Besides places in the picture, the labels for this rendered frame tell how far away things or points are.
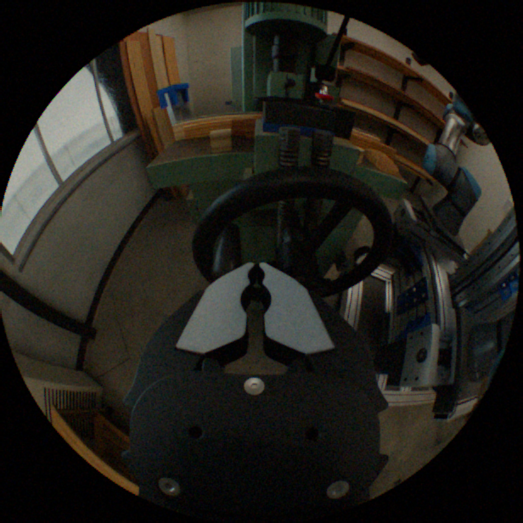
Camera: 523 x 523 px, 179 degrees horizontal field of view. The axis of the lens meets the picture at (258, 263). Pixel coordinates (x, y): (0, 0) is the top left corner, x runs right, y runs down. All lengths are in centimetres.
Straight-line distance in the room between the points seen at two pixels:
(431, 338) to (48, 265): 174
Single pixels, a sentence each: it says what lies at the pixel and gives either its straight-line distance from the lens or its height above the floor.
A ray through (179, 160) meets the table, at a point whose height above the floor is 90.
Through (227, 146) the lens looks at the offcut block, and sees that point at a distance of 34.
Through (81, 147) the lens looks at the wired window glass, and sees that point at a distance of 165.
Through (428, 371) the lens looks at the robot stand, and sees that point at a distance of 43.
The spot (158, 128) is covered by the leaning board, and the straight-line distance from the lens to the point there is 175.
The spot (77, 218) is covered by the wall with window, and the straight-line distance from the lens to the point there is 149.
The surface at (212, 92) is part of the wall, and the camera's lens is 293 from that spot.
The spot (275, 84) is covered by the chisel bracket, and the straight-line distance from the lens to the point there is 42.
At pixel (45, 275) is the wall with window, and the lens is 142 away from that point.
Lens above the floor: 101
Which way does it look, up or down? 58 degrees down
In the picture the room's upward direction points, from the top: 1 degrees clockwise
